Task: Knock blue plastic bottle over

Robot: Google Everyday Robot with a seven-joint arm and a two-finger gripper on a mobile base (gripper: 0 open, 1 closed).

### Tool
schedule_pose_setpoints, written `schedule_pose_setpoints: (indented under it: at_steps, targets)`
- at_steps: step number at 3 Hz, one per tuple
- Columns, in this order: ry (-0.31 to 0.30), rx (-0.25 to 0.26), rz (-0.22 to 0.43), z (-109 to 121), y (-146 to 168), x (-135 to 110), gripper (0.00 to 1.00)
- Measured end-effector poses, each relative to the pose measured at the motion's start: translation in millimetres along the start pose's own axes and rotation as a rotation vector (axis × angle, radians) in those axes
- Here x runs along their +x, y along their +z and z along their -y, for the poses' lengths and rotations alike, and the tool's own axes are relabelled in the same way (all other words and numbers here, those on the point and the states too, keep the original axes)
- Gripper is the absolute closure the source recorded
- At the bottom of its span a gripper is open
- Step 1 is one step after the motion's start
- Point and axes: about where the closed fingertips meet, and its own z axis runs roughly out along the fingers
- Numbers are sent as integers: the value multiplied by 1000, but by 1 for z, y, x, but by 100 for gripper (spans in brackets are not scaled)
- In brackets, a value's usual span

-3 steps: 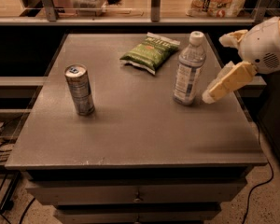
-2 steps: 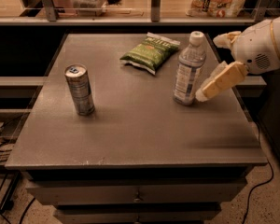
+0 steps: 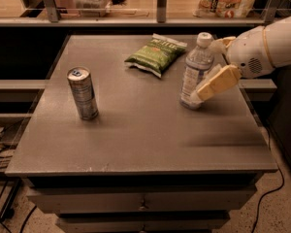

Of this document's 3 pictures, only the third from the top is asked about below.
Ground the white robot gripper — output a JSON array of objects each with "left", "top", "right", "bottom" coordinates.
[{"left": 190, "top": 26, "right": 275, "bottom": 103}]

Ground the clear plastic water bottle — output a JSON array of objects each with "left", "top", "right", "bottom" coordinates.
[{"left": 179, "top": 32, "right": 214, "bottom": 110}]

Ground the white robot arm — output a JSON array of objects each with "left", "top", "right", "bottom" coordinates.
[{"left": 189, "top": 17, "right": 291, "bottom": 105}]

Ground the colourful snack bag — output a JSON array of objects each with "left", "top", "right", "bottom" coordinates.
[{"left": 193, "top": 0, "right": 255, "bottom": 18}]

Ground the green chip bag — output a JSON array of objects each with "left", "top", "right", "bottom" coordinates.
[{"left": 124, "top": 34, "right": 187, "bottom": 78}]

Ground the grey drawer cabinet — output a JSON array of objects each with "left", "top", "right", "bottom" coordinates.
[{"left": 7, "top": 35, "right": 276, "bottom": 233}]

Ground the clear plastic container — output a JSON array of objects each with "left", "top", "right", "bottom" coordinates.
[{"left": 74, "top": 0, "right": 111, "bottom": 17}]

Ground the silver drink can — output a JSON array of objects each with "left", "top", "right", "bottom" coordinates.
[{"left": 67, "top": 67, "right": 98, "bottom": 120}]

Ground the black floor cable right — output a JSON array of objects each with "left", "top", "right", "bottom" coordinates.
[{"left": 250, "top": 126, "right": 286, "bottom": 233}]

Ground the metal shelf rail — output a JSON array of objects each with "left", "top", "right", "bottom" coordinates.
[{"left": 0, "top": 0, "right": 291, "bottom": 27}]

